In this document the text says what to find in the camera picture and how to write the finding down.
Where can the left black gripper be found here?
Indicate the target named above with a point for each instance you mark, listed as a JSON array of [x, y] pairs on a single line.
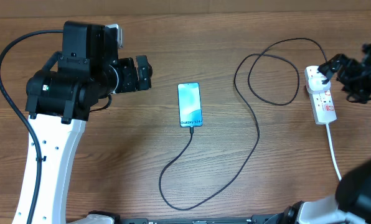
[[144, 71]]

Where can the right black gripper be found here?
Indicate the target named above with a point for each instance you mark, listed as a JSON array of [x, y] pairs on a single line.
[[348, 66]]

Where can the blue Samsung Galaxy smartphone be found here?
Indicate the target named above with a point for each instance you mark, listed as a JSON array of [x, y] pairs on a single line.
[[190, 107]]

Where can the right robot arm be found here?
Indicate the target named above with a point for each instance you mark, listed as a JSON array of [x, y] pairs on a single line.
[[351, 202]]

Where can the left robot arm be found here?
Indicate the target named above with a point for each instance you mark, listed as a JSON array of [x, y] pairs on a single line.
[[60, 98]]

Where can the white charger plug adapter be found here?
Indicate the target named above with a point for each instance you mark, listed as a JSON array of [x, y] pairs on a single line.
[[317, 83]]

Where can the white power strip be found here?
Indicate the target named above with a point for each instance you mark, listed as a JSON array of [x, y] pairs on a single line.
[[322, 104]]

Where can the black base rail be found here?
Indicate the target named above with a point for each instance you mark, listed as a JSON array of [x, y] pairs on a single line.
[[254, 219]]

